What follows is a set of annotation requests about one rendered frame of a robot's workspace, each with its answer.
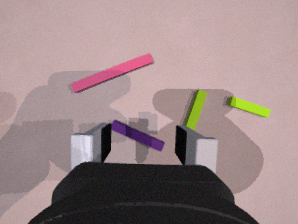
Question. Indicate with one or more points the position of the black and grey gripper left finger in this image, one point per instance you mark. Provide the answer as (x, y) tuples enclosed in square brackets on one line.
[(91, 146)]

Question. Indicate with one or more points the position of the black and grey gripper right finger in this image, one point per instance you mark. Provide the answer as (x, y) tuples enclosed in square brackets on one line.
[(193, 148)]

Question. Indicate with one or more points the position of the purple rod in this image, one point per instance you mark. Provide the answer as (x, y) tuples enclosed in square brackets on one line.
[(137, 135)]

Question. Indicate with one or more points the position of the lime green rod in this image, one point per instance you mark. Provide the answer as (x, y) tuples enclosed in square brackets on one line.
[(249, 107), (195, 109)]

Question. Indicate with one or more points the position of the pink rod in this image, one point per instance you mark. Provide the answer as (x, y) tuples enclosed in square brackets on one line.
[(112, 73)]

